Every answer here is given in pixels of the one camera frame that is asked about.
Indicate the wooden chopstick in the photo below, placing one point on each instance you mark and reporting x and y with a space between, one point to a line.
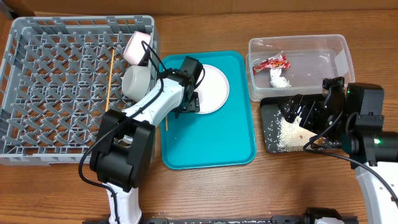
166 123
110 81

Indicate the clear plastic bin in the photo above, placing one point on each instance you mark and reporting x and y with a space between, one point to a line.
312 58

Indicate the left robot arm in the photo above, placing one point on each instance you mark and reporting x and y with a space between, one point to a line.
123 149

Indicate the grey plastic dish rack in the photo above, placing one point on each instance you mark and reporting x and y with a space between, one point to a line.
54 81

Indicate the grey round bowl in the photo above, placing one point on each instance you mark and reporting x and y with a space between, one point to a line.
135 82

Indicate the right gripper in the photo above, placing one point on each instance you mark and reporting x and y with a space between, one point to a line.
310 109

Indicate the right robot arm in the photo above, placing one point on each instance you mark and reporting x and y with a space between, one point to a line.
347 123

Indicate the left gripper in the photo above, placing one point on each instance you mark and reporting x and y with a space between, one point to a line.
193 106

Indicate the rice grains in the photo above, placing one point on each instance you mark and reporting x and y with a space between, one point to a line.
279 135

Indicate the black plastic tray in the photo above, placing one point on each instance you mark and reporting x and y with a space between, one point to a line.
330 138

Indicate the red snack wrapper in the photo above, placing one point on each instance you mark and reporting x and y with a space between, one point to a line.
277 61

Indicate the white tissue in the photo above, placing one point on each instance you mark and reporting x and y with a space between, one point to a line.
277 80

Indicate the teal serving tray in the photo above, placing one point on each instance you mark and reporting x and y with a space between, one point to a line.
221 138

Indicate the small pink bowl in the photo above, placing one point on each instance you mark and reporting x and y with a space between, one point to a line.
134 52

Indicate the dark food scrap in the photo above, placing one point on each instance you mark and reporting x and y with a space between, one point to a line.
305 139

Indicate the large white plate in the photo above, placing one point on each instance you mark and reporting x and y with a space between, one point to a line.
213 91

